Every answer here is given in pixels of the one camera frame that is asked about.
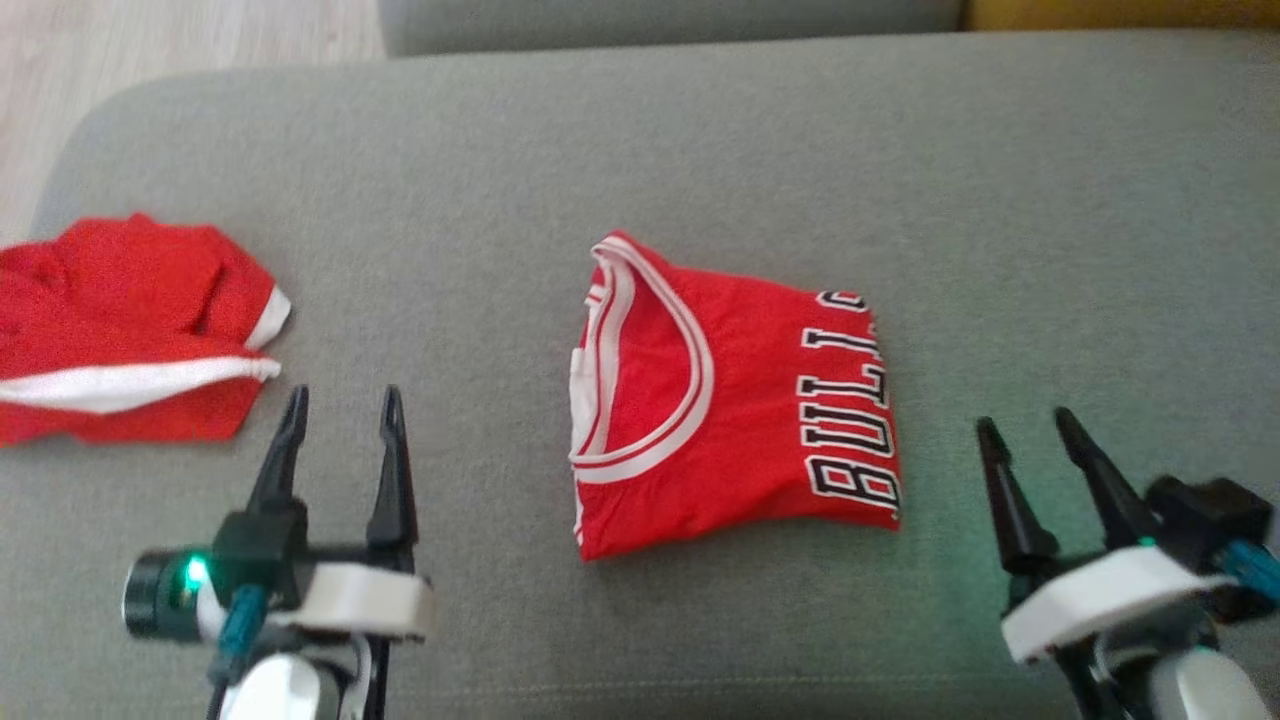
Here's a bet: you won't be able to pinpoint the red lettered basketball jersey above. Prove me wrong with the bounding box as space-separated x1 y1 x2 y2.
568 230 904 563

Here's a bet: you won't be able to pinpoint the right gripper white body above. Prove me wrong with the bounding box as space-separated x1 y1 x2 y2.
1001 545 1242 667

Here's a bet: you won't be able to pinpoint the teal-plug camera cable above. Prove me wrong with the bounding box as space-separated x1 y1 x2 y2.
205 585 273 720
1222 540 1280 603

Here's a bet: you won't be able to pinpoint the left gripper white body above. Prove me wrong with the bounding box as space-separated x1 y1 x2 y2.
122 545 437 643

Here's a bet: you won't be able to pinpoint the red white-banded shorts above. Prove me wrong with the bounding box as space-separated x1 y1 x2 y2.
0 212 293 448

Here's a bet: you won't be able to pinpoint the teal-plug left camera cable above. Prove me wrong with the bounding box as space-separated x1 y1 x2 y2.
205 585 273 720

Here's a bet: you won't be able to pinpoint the teal-plug right camera cable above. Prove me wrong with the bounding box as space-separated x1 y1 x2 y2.
1222 540 1280 603

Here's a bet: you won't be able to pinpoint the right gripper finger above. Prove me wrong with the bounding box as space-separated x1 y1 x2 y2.
976 416 1060 579
1055 406 1162 552

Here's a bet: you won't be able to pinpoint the large grey fabric sofa seat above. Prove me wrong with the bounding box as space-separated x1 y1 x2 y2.
0 30 1280 720

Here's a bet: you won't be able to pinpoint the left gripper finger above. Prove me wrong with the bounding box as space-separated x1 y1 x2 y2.
364 385 420 549
248 385 311 517

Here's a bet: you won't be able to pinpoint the grey sofa seat cushion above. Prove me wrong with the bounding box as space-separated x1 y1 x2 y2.
378 0 967 57

